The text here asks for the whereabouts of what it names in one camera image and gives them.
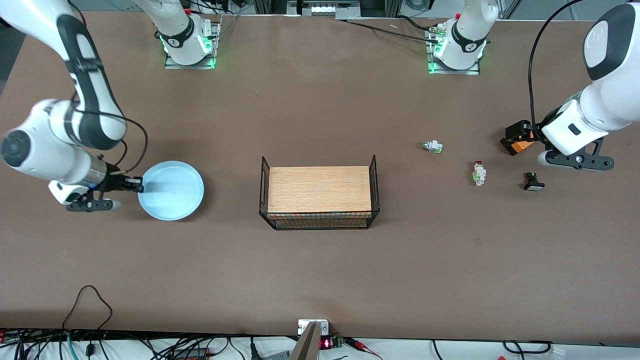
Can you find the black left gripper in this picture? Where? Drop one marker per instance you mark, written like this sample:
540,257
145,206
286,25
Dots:
526,131

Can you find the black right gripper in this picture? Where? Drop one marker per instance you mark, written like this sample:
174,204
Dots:
112,181

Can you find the light blue plate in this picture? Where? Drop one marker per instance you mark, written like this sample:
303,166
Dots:
172,192

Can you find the red pushbutton switch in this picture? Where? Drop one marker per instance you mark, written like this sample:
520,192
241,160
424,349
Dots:
479,175

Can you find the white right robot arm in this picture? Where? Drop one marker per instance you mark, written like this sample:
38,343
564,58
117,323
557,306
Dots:
50,150

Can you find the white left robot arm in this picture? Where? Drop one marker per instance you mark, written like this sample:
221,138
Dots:
615,100

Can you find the black square white-cap pushbutton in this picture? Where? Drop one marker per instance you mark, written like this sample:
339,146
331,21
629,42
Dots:
534,186

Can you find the wooden board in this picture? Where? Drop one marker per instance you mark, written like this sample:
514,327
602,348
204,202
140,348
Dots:
320,190

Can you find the red digit display module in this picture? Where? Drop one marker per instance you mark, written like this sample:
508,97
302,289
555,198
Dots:
326,343

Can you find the red black probe leads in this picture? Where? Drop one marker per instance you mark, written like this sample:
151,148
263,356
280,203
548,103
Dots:
357,344

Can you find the orange button enclosure box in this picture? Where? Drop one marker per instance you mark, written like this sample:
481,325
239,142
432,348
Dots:
522,146

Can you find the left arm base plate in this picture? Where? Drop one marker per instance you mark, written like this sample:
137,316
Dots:
455,72

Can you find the green pushbutton switch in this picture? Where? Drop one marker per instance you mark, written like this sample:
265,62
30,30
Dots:
433,146

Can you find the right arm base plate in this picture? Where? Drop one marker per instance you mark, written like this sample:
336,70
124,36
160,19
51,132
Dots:
190,66

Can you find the aluminium frame equipment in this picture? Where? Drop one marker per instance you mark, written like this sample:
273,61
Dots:
322,9

